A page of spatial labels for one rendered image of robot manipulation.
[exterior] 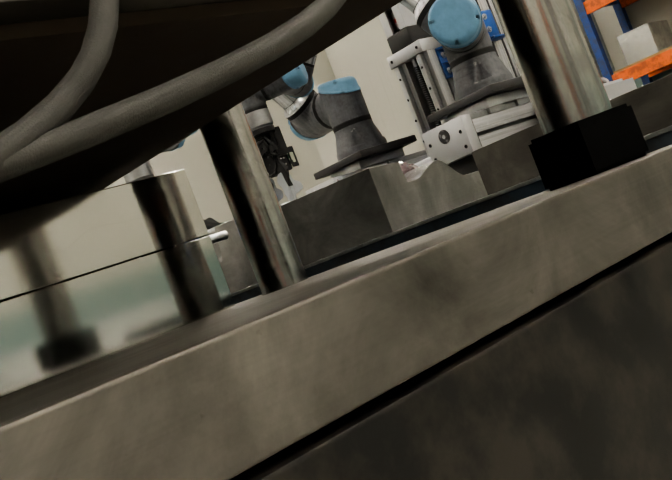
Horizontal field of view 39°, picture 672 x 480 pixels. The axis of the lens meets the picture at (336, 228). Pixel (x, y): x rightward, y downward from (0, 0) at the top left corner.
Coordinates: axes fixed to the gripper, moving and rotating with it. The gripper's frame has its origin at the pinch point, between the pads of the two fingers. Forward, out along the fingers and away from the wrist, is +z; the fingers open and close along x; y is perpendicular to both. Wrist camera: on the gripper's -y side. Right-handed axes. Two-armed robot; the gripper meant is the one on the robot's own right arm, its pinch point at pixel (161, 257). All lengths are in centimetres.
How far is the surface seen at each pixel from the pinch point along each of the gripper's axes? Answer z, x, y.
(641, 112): 12, -147, 21
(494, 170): 12, -122, 15
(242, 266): 11, -62, -4
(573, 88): 9, -177, -17
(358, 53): -154, 531, 414
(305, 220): 8, -92, -2
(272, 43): 3, -192, -49
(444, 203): 14, -90, 26
